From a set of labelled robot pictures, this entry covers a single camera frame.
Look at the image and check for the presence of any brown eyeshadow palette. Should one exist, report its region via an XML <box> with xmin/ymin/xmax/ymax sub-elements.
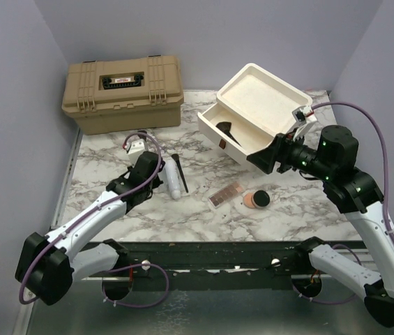
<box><xmin>209</xmin><ymin>181</ymin><xmax>243</xmax><ymax>208</ymax></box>

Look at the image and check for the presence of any purple cable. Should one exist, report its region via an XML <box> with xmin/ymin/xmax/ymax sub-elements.
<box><xmin>292</xmin><ymin>101</ymin><xmax>394</xmax><ymax>306</ymax></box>
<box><xmin>18</xmin><ymin>131</ymin><xmax>169</xmax><ymax>309</ymax></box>

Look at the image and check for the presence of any cream drawer organizer cabinet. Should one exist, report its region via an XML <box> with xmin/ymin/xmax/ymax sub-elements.
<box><xmin>215</xmin><ymin>62</ymin><xmax>313</xmax><ymax>176</ymax></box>

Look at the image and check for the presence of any cream top drawer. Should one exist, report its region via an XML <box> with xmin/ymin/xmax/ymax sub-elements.
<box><xmin>197</xmin><ymin>103</ymin><xmax>273</xmax><ymax>167</ymax></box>

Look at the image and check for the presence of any black angled makeup brush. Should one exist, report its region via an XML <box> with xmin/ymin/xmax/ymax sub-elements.
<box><xmin>171</xmin><ymin>154</ymin><xmax>189</xmax><ymax>193</ymax></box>

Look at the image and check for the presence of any black mounting rail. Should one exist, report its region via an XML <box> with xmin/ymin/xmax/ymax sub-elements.
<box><xmin>105</xmin><ymin>239</ymin><xmax>315</xmax><ymax>291</ymax></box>

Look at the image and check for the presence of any black fan makeup brush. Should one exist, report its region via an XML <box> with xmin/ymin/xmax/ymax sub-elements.
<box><xmin>216</xmin><ymin>121</ymin><xmax>241</xmax><ymax>146</ymax></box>

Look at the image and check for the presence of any tan plastic toolbox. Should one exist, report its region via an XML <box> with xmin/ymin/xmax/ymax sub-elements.
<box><xmin>62</xmin><ymin>55</ymin><xmax>184</xmax><ymax>135</ymax></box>

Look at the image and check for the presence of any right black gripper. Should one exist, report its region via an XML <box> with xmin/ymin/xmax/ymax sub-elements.
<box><xmin>247</xmin><ymin>127</ymin><xmax>334</xmax><ymax>180</ymax></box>

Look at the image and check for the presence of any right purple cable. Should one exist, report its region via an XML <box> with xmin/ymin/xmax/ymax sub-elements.
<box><xmin>292</xmin><ymin>101</ymin><xmax>394</xmax><ymax>306</ymax></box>

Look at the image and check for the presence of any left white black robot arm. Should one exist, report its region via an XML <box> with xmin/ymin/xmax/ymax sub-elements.
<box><xmin>15</xmin><ymin>151</ymin><xmax>164</xmax><ymax>306</ymax></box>

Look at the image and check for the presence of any orange makeup sponge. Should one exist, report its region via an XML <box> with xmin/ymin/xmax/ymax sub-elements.
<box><xmin>243</xmin><ymin>193</ymin><xmax>256</xmax><ymax>209</ymax></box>

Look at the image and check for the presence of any white cosmetic bottle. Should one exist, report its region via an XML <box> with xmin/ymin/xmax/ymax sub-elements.
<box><xmin>165</xmin><ymin>158</ymin><xmax>181</xmax><ymax>200</ymax></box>

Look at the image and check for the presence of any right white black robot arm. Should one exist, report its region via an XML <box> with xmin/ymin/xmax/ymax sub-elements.
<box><xmin>247</xmin><ymin>126</ymin><xmax>394</xmax><ymax>327</ymax></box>

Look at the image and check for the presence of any black round compact jar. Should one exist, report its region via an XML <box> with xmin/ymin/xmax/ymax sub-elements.
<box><xmin>252</xmin><ymin>190</ymin><xmax>271</xmax><ymax>209</ymax></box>

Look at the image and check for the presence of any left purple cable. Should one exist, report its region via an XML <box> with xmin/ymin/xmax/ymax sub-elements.
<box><xmin>18</xmin><ymin>131</ymin><xmax>169</xmax><ymax>309</ymax></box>

